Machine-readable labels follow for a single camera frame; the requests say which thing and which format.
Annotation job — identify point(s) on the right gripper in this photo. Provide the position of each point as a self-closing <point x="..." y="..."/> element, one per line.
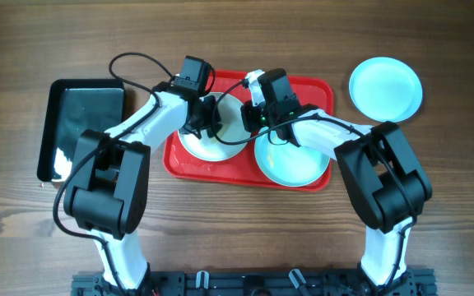
<point x="252" y="116"/>

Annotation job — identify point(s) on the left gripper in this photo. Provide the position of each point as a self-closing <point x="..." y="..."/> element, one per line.
<point x="206" y="119"/>

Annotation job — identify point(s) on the white round plate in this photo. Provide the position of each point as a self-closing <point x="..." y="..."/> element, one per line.
<point x="210" y="149"/>

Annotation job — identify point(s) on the light blue plate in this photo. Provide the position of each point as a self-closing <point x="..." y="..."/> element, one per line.
<point x="385" y="89"/>
<point x="286" y="164"/>

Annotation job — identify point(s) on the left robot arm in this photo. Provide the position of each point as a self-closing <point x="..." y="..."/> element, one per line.
<point x="106" y="191"/>

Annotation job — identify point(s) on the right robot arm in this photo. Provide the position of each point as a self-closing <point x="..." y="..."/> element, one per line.
<point x="385" y="181"/>

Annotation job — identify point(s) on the red plastic tray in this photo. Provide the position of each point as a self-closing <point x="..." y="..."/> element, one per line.
<point x="241" y="169"/>

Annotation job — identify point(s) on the black rectangular water tray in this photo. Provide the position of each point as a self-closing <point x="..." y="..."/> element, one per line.
<point x="75" y="105"/>

